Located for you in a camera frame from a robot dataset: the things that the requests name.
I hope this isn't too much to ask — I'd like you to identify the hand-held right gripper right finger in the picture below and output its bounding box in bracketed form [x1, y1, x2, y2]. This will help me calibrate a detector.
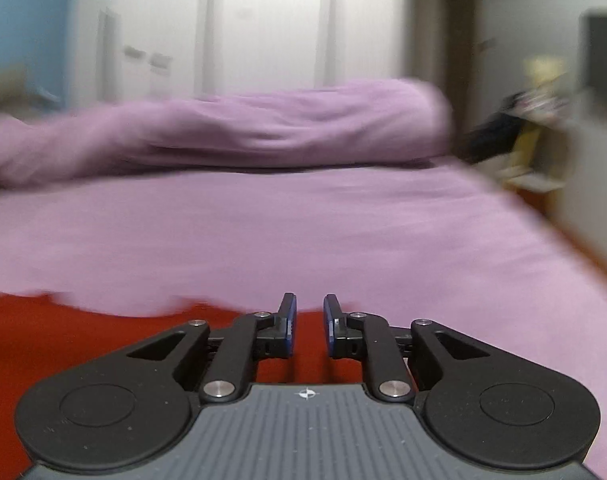
[323, 293, 490, 405]

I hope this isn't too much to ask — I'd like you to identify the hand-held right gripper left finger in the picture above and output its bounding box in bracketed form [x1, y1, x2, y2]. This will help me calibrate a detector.
[126, 292, 298, 405]

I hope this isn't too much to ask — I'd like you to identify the red button cardigan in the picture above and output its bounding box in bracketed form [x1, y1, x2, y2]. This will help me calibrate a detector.
[0, 292, 370, 480]

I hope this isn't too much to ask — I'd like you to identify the purple bed sheet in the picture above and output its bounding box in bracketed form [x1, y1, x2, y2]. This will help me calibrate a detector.
[0, 160, 607, 461]

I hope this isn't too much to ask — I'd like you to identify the purple duvet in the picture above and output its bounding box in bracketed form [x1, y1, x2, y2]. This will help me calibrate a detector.
[0, 78, 455, 187]

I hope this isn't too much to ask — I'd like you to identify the dark cloth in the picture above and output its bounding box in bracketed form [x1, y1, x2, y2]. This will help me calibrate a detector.
[462, 92, 530, 165]

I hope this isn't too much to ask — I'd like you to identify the yellow metal shelf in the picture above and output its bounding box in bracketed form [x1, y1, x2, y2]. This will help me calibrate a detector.
[501, 90, 572, 194]

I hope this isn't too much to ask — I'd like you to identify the white wardrobe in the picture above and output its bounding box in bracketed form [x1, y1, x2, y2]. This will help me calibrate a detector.
[70, 0, 409, 107]

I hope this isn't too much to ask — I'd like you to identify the cream cone-shaped ornament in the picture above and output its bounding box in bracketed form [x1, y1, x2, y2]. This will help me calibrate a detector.
[522, 56, 568, 94]

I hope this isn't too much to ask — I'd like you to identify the brown door frame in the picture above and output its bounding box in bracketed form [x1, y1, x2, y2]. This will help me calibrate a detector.
[431, 0, 484, 136]

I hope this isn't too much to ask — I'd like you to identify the dark wall panel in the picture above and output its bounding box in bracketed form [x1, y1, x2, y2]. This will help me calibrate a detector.
[579, 9, 607, 95]

